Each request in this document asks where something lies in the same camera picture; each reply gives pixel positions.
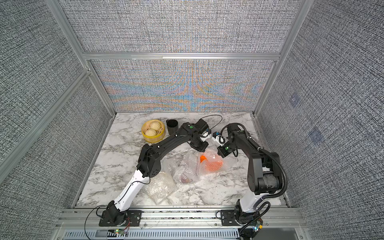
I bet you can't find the bubble wrap around orange plate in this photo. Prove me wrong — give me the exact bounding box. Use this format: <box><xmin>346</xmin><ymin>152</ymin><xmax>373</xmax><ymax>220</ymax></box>
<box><xmin>197</xmin><ymin>148</ymin><xmax>236</xmax><ymax>176</ymax></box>

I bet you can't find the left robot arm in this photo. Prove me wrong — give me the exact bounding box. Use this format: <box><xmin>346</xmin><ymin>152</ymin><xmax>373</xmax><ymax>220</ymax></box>
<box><xmin>103</xmin><ymin>120</ymin><xmax>209</xmax><ymax>226</ymax></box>

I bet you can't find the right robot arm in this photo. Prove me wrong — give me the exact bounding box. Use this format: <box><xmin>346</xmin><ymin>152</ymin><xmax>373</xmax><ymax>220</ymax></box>
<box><xmin>218</xmin><ymin>123</ymin><xmax>288</xmax><ymax>226</ymax></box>

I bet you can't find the bubble wrapped dark red plate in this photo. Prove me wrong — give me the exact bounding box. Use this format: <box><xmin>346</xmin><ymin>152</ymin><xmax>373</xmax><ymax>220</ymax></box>
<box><xmin>168</xmin><ymin>153</ymin><xmax>199</xmax><ymax>184</ymax></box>

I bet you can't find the bubble wrapped white plate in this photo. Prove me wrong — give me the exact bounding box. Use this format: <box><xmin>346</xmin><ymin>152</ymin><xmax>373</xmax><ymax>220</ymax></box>
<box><xmin>145</xmin><ymin>172</ymin><xmax>177</xmax><ymax>205</ymax></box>

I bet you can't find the black cup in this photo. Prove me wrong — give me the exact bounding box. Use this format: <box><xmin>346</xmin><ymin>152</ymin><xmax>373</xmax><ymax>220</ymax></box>
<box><xmin>166</xmin><ymin>119</ymin><xmax>179</xmax><ymax>136</ymax></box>

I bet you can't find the upper steamed bun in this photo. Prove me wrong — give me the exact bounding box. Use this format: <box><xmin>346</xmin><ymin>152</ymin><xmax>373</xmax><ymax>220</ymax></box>
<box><xmin>150</xmin><ymin>121</ymin><xmax>162</xmax><ymax>131</ymax></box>

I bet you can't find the steamed bun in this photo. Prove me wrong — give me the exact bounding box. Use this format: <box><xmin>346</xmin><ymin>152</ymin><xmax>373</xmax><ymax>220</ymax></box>
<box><xmin>145</xmin><ymin>129</ymin><xmax>158</xmax><ymax>137</ymax></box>
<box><xmin>150</xmin><ymin>121</ymin><xmax>162</xmax><ymax>131</ymax></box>

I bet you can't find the yellow bamboo steamer basket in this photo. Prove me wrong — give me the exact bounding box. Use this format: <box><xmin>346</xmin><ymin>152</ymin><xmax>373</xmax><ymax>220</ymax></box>
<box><xmin>141</xmin><ymin>120</ymin><xmax>166</xmax><ymax>143</ymax></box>

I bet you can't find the lower steamed bun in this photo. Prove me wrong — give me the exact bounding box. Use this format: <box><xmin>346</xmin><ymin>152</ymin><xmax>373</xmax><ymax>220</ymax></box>
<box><xmin>145</xmin><ymin>129</ymin><xmax>158</xmax><ymax>137</ymax></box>

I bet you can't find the right base circuit board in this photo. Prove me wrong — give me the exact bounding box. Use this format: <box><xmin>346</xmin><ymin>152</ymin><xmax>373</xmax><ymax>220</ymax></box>
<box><xmin>253</xmin><ymin>224</ymin><xmax>263</xmax><ymax>235</ymax></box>

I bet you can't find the base circuit board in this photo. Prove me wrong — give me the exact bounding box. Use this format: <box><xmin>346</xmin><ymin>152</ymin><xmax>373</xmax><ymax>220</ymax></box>
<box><xmin>115</xmin><ymin>229</ymin><xmax>128</xmax><ymax>236</ymax></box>
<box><xmin>253</xmin><ymin>224</ymin><xmax>263</xmax><ymax>235</ymax></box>

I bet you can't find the left base circuit board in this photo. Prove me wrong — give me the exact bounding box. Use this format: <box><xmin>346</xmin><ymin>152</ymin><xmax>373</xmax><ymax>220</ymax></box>
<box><xmin>115</xmin><ymin>229</ymin><xmax>128</xmax><ymax>236</ymax></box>

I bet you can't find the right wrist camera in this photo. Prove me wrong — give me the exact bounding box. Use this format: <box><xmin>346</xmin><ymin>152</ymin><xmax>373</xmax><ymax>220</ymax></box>
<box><xmin>212</xmin><ymin>132</ymin><xmax>226</xmax><ymax>146</ymax></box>

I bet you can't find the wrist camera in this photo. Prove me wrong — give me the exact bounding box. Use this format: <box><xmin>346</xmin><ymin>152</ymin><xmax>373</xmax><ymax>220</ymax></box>
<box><xmin>195</xmin><ymin>119</ymin><xmax>212</xmax><ymax>142</ymax></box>
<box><xmin>212</xmin><ymin>132</ymin><xmax>226</xmax><ymax>146</ymax></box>

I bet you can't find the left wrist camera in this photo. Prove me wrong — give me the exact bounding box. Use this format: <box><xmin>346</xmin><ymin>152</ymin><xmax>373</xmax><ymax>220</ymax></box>
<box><xmin>195</xmin><ymin>119</ymin><xmax>212</xmax><ymax>142</ymax></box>

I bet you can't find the left camera cable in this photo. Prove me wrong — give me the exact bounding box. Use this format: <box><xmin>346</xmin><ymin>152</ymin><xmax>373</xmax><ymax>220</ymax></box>
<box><xmin>199</xmin><ymin>114</ymin><xmax>224</xmax><ymax>133</ymax></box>

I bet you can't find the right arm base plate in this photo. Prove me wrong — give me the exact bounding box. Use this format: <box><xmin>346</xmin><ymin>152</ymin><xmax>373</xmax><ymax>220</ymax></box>
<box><xmin>220</xmin><ymin>210</ymin><xmax>244</xmax><ymax>227</ymax></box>

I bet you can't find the right corrugated cable conduit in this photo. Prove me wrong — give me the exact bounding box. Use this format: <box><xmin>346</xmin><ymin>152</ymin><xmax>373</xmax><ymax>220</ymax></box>
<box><xmin>219</xmin><ymin>122</ymin><xmax>288</xmax><ymax>211</ymax></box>

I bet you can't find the aluminium front rail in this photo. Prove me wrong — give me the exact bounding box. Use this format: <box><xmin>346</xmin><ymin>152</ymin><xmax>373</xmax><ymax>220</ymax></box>
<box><xmin>55</xmin><ymin>206</ymin><xmax>307</xmax><ymax>230</ymax></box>

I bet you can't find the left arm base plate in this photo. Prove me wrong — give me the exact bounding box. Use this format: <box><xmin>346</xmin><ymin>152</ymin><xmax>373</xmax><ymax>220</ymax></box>
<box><xmin>99</xmin><ymin>210</ymin><xmax>143</xmax><ymax>227</ymax></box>

